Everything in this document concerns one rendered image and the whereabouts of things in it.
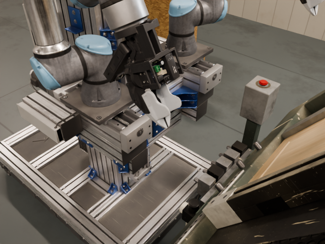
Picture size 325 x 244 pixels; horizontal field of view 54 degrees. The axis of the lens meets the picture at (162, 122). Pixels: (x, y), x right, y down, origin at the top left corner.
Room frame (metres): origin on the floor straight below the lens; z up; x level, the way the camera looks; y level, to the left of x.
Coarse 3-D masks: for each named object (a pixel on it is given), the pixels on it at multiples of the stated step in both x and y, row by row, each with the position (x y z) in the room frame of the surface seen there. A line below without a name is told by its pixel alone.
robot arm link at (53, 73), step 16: (32, 0) 0.90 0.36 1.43; (48, 0) 0.92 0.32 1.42; (32, 16) 0.90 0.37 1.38; (48, 16) 0.90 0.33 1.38; (32, 32) 0.91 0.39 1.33; (48, 32) 0.89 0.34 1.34; (48, 48) 0.88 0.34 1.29; (64, 48) 0.90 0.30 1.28; (32, 64) 0.89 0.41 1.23; (48, 64) 0.86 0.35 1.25; (64, 64) 0.88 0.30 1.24; (80, 64) 0.91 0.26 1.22; (48, 80) 0.84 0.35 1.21; (64, 80) 0.87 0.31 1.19
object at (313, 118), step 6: (324, 108) 0.88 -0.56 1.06; (312, 114) 0.91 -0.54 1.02; (318, 114) 0.86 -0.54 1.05; (324, 114) 0.85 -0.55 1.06; (306, 120) 0.89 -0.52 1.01; (312, 120) 0.87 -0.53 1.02; (318, 120) 0.86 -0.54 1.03; (294, 126) 0.92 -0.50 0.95; (300, 126) 0.89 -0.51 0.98; (306, 126) 0.88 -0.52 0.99; (288, 132) 0.91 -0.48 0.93; (294, 132) 0.90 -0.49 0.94
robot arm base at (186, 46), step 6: (168, 36) 1.37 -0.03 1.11; (174, 36) 1.33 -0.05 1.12; (180, 36) 1.32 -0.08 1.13; (186, 36) 1.32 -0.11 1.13; (192, 36) 1.35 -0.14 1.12; (168, 42) 1.35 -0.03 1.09; (174, 42) 1.33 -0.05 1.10; (180, 42) 1.32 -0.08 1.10; (186, 42) 1.32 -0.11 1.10; (192, 42) 1.34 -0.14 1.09; (180, 48) 1.31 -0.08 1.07; (186, 48) 1.31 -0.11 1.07; (192, 48) 1.33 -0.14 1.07; (180, 54) 1.30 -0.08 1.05; (186, 54) 1.31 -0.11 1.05; (192, 54) 1.32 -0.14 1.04
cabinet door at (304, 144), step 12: (324, 120) 0.83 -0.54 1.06; (300, 132) 0.87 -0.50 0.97; (312, 132) 0.79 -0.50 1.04; (324, 132) 0.72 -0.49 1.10; (288, 144) 0.83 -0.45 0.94; (300, 144) 0.75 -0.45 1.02; (312, 144) 0.68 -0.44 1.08; (324, 144) 0.63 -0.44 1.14; (276, 156) 0.78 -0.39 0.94; (288, 156) 0.71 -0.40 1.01; (300, 156) 0.65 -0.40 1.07; (264, 168) 0.73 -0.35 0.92; (276, 168) 0.67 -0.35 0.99; (252, 180) 0.70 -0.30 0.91
